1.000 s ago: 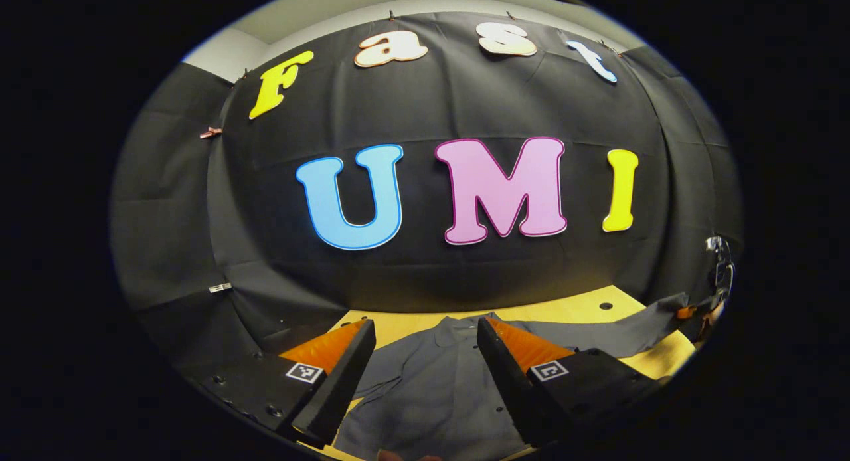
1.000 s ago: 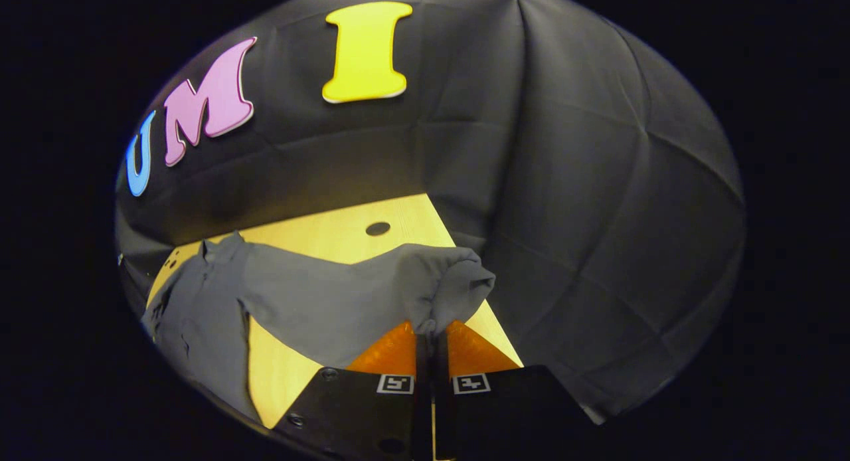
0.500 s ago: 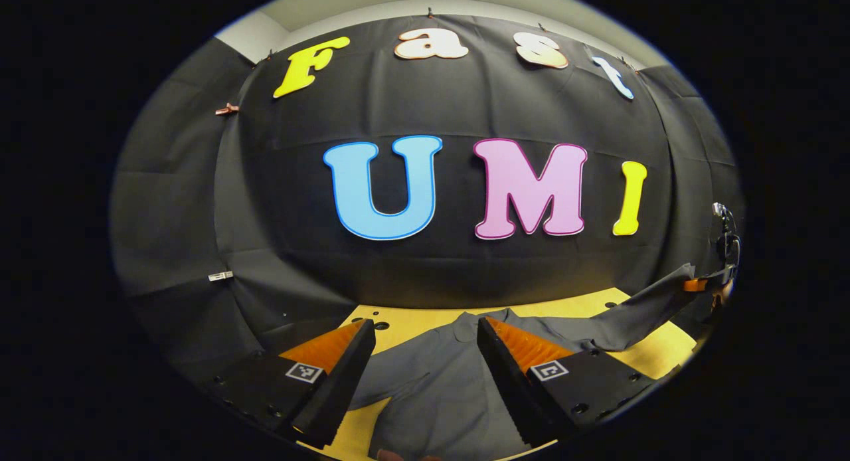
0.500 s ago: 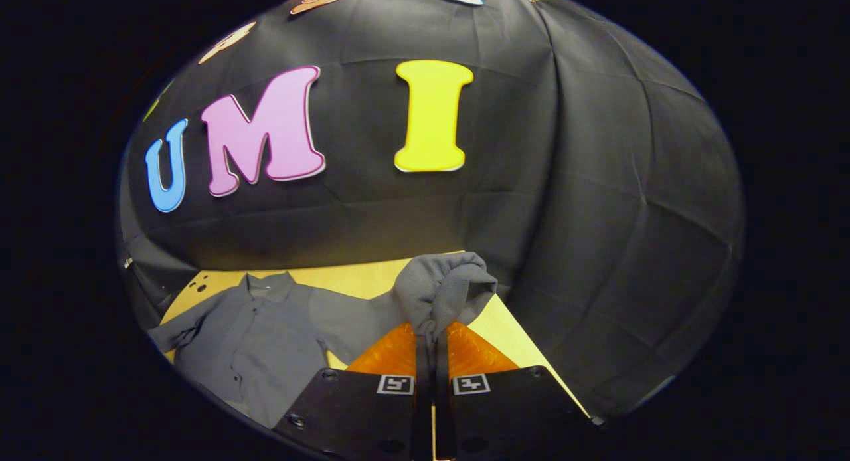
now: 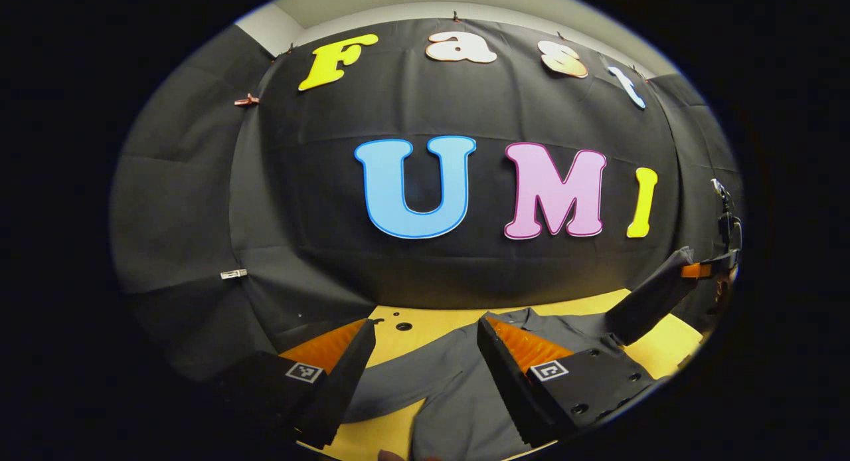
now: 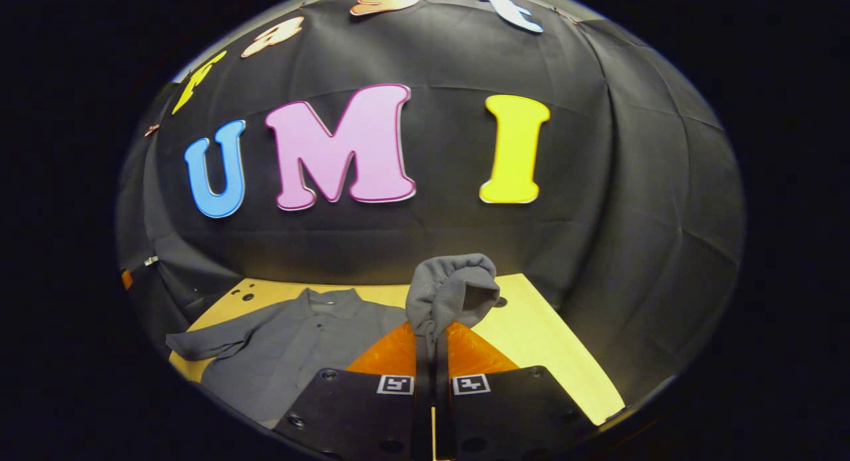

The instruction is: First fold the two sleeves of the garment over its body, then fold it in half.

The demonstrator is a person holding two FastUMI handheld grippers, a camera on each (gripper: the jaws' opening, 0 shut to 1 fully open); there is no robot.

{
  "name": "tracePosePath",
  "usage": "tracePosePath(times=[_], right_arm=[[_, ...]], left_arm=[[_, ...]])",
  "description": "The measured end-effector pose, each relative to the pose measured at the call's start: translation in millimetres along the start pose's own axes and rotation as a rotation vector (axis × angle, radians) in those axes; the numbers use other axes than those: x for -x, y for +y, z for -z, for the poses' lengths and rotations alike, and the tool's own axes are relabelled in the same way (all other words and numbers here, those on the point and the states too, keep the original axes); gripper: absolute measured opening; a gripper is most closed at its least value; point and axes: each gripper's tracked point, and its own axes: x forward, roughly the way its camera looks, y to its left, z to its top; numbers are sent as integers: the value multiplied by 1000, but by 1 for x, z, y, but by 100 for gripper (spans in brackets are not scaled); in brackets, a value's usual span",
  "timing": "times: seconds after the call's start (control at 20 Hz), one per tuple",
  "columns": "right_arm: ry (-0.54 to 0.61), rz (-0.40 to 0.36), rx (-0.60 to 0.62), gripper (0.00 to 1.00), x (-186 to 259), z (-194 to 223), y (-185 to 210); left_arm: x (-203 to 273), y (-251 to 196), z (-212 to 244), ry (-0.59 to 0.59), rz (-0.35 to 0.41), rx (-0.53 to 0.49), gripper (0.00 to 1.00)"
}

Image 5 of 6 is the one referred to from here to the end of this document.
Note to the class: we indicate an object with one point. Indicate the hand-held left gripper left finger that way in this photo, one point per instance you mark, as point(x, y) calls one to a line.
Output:
point(339, 388)

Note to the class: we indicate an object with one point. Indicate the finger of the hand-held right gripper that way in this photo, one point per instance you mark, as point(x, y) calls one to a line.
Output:
point(696, 271)

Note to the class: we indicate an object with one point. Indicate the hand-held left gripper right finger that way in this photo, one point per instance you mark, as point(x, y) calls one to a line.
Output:
point(511, 388)

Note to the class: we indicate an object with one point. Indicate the grey polo shirt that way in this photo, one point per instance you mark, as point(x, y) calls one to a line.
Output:
point(458, 408)

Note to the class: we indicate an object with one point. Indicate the black backdrop cloth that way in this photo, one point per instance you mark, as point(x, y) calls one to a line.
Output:
point(431, 268)

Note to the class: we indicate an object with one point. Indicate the silver metal clip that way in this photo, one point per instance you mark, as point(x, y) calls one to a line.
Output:
point(234, 274)

